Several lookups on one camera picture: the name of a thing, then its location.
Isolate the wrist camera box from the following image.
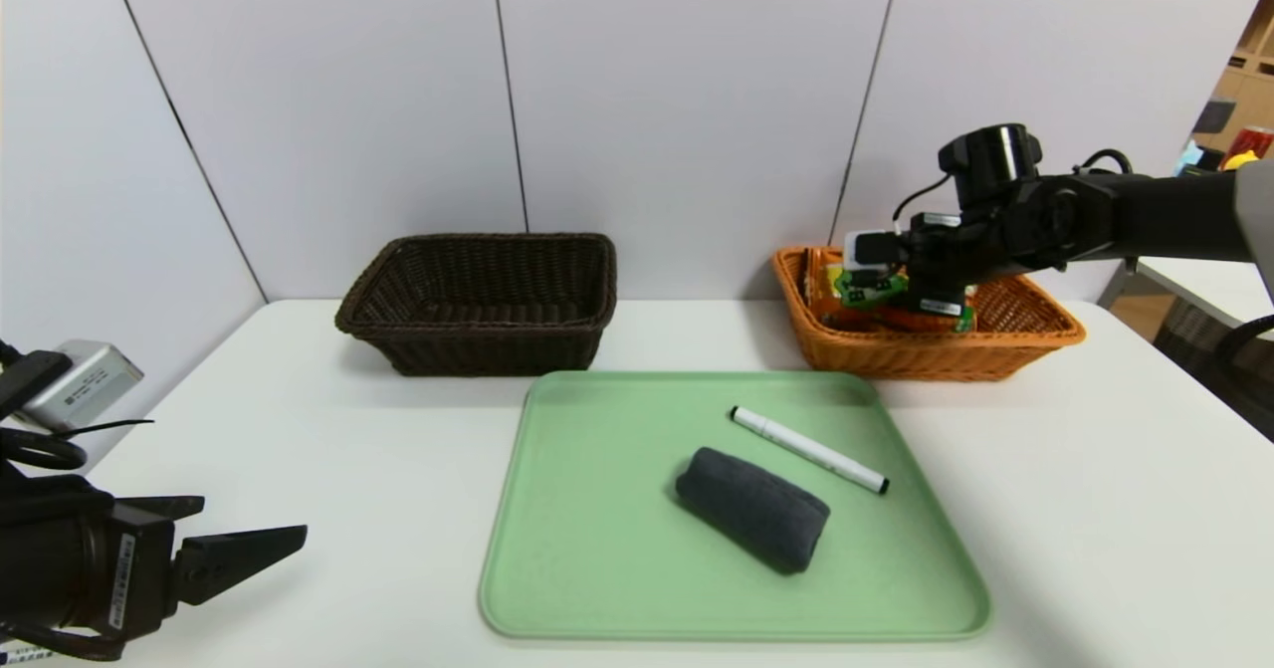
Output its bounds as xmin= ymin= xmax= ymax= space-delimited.
xmin=15 ymin=339 xmax=145 ymax=433
xmin=844 ymin=230 xmax=902 ymax=293

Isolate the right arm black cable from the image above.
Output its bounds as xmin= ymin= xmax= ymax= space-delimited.
xmin=1075 ymin=148 xmax=1136 ymax=176

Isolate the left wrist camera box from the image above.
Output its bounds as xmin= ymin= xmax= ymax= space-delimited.
xmin=15 ymin=339 xmax=145 ymax=433

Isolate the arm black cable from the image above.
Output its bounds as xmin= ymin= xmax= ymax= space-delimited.
xmin=1075 ymin=148 xmax=1136 ymax=176
xmin=0 ymin=339 xmax=91 ymax=472

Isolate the black braided cable sleeve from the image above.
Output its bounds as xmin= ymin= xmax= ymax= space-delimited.
xmin=1214 ymin=315 xmax=1274 ymax=370

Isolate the orange wicker basket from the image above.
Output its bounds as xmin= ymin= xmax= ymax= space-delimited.
xmin=772 ymin=247 xmax=1086 ymax=382

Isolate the orange snack bag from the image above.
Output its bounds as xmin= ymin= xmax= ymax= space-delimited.
xmin=804 ymin=247 xmax=978 ymax=335

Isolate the white background table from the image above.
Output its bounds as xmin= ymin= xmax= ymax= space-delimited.
xmin=1135 ymin=255 xmax=1274 ymax=342

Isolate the dark grey towel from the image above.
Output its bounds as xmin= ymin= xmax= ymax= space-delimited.
xmin=675 ymin=446 xmax=831 ymax=576

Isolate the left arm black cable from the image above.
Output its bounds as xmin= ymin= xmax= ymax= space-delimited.
xmin=0 ymin=339 xmax=91 ymax=472

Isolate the wooden shelf unit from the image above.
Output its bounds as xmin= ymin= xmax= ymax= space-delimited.
xmin=1189 ymin=0 xmax=1274 ymax=156

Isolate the white marker pen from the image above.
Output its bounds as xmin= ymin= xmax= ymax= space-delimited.
xmin=729 ymin=405 xmax=890 ymax=496

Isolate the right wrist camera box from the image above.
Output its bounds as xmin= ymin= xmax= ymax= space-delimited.
xmin=844 ymin=230 xmax=902 ymax=293

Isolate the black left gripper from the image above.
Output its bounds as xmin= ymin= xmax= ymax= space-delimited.
xmin=0 ymin=495 xmax=309 ymax=643

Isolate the dark brown wicker basket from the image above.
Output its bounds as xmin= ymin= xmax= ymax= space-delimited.
xmin=336 ymin=234 xmax=618 ymax=378

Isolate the green plastic tray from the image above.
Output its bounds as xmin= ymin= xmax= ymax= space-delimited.
xmin=479 ymin=370 xmax=993 ymax=641

